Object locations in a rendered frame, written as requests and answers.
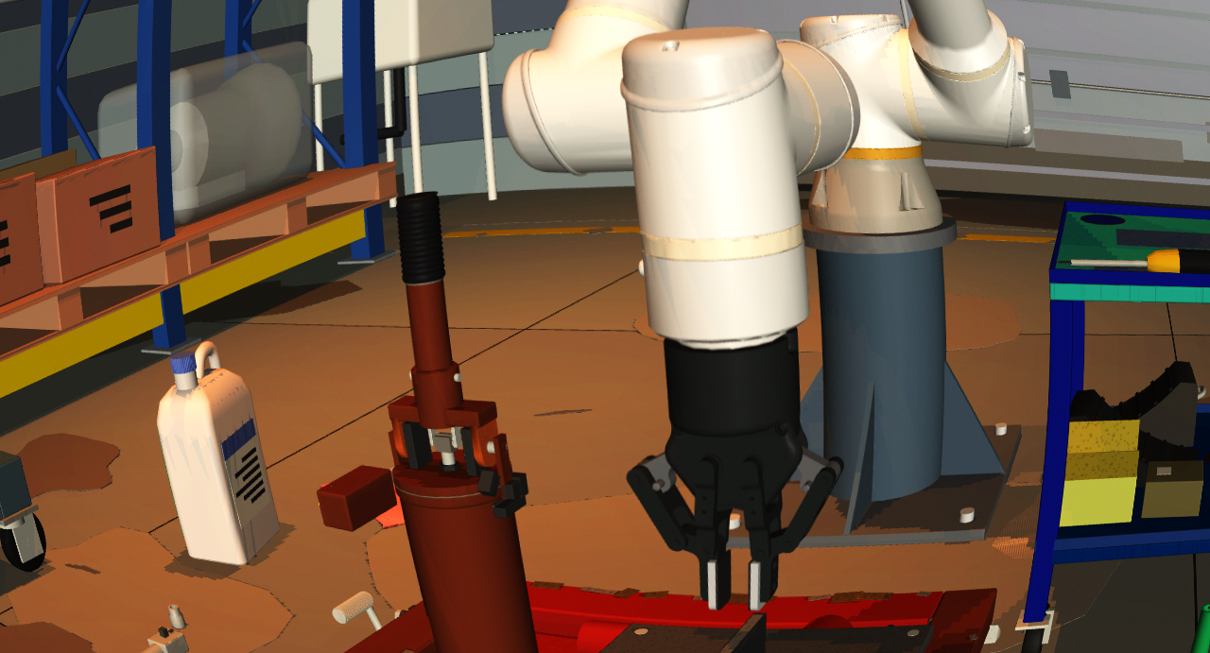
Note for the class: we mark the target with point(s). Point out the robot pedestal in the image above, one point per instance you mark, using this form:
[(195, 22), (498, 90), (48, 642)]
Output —
[(879, 369)]

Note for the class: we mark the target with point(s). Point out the white wrapped cylinder load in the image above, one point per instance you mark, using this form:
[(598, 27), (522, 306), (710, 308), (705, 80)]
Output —
[(236, 124)]

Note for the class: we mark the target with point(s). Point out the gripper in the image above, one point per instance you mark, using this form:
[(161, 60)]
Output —
[(733, 398)]

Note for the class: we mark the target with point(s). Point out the blue cart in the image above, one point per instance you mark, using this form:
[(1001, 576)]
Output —
[(1063, 369)]

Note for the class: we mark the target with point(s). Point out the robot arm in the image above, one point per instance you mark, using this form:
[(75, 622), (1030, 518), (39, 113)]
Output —
[(723, 209)]

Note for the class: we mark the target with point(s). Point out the olive box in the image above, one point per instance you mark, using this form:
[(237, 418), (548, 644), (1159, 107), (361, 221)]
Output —
[(1172, 490)]

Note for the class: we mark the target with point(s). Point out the grey caster wheel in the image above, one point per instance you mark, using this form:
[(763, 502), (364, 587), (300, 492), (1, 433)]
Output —
[(21, 530)]

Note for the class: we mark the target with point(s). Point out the blue and yellow pallet rack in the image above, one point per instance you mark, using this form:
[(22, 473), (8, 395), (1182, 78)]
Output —
[(156, 86)]

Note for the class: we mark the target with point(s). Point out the brown cardboard box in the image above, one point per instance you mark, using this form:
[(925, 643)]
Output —
[(99, 214), (17, 242)]

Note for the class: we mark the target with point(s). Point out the yellow box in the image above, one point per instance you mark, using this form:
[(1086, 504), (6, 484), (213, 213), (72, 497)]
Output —
[(1098, 483)]

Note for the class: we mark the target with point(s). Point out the brown wooden pallet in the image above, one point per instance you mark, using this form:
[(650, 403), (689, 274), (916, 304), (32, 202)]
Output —
[(236, 223)]

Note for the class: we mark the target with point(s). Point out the green tool tray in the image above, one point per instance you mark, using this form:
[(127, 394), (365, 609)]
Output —
[(1097, 242)]

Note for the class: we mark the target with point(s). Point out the black saddle adapter bracket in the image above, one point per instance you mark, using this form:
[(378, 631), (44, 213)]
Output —
[(690, 637)]

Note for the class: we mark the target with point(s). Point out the small grey fitting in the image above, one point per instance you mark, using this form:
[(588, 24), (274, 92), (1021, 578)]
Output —
[(170, 629)]

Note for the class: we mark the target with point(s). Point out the white bottle with blue cap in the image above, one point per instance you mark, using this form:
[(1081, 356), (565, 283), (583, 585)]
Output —
[(219, 464)]

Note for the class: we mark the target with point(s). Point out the red transmission jack body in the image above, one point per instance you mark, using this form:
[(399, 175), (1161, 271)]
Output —
[(463, 558)]

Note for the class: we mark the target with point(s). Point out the green object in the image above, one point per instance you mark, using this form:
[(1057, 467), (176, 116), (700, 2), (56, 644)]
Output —
[(1204, 632)]

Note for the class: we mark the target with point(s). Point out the red brake pedal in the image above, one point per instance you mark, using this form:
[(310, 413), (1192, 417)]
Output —
[(356, 497)]

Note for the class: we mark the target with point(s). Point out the black ribbed grip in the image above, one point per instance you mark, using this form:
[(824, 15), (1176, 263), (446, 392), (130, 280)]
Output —
[(421, 237)]

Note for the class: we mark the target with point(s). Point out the black saddle shaped block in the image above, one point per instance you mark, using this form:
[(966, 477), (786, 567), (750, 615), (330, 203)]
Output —
[(1167, 407)]

